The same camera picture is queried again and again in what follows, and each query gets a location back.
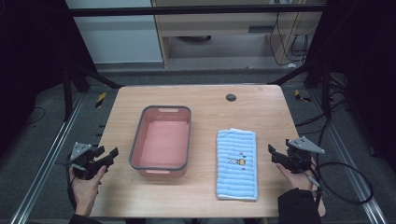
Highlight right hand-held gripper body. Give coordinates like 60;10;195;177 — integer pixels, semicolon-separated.
284;135;326;175

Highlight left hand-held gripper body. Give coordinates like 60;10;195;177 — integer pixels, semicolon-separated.
66;142;108;181

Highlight blue striped towel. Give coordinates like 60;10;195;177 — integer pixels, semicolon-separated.
215;127;260;202

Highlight pink basin with grey rim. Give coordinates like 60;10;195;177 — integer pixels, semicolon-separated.
128;105;192;179

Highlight person's right hand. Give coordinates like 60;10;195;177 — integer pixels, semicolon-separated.
275;158;319;191

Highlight person's left hand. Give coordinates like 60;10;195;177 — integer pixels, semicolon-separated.
68;164;107;217

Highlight yellow black striped tape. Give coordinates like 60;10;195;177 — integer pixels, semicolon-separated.
293;89;313;104
94;91;107;109

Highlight black metal stand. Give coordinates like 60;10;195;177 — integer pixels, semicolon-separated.
267;58;333;119
61;61;123;123

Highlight black curtain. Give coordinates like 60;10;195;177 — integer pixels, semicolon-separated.
305;0;396;174
0;0;96;158

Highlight white cabinet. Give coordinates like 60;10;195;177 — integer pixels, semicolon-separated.
64;0;164;65

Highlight light wooden desk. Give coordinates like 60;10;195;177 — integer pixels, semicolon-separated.
150;0;329;68

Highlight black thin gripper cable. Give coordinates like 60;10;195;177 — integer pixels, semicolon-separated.
54;160;78;211

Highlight aluminium floor rail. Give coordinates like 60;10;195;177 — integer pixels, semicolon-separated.
8;92;86;224
311;89;389;224

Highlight black floor cables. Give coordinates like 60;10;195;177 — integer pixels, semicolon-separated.
294;74;354;162

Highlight thin black floor cable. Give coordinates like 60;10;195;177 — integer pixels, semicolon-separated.
24;105;47;127

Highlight black looped gripper cable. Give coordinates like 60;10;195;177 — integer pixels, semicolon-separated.
306;161;375;206

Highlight black cables under desk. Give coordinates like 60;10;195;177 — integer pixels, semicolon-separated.
268;11;311;67

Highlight black horizontal frame bar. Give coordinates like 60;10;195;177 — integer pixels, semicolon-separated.
68;4;327;18

